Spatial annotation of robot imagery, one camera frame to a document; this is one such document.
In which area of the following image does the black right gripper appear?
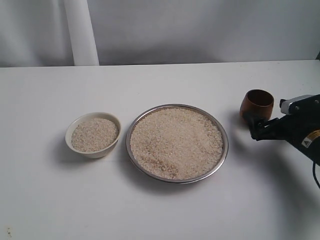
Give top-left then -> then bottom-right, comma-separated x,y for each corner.
242,94 -> 320,165

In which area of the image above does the brown wooden cup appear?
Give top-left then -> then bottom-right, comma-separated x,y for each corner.
239,89 -> 274,122

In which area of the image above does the rice in steel tray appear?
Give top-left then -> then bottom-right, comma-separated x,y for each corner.
130,107 -> 224,180

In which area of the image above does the small white ceramic bowl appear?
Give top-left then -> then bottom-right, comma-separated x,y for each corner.
65,112 -> 122,159

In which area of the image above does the white uncooked rice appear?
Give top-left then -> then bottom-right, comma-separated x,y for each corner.
71,117 -> 119,153

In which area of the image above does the large steel round tray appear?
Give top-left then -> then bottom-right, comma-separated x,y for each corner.
125,103 -> 229,184

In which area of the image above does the white backdrop curtain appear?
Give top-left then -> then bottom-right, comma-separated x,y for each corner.
0,0 -> 320,67

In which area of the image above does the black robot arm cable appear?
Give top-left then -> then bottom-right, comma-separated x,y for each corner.
311,159 -> 320,190

